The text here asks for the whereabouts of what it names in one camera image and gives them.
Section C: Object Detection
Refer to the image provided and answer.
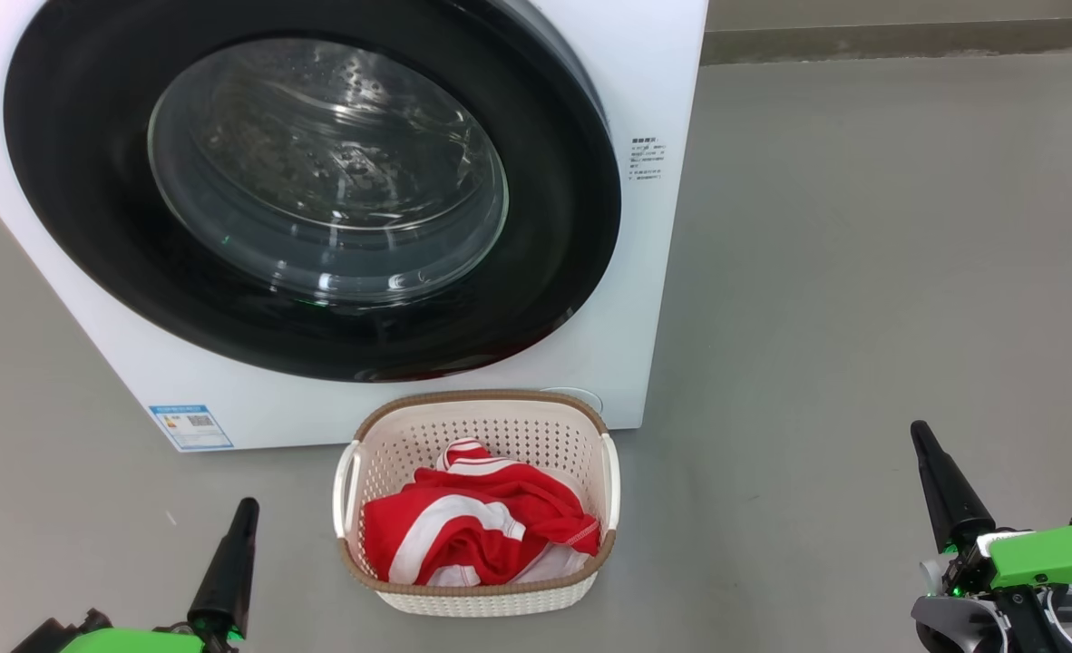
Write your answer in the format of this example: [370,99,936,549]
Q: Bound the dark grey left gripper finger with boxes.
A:
[187,497,260,641]

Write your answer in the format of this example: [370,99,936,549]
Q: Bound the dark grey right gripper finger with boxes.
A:
[910,420,998,555]

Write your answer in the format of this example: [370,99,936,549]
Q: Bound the cream perforated laundry basket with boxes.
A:
[333,390,621,618]

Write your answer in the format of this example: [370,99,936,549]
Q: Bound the blue energy label sticker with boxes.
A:
[148,404,235,452]

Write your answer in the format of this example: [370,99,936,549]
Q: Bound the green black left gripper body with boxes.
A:
[57,621,247,653]

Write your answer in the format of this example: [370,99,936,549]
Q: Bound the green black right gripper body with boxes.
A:
[912,524,1072,653]

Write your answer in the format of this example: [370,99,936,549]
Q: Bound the round white filter cover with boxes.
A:
[536,387,605,417]

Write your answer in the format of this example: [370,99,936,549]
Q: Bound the white front-load washing machine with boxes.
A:
[0,0,709,453]

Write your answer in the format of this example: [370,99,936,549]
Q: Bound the red white striped garment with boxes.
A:
[361,438,602,588]

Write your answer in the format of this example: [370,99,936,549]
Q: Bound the printed text notice label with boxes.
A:
[629,136,668,181]

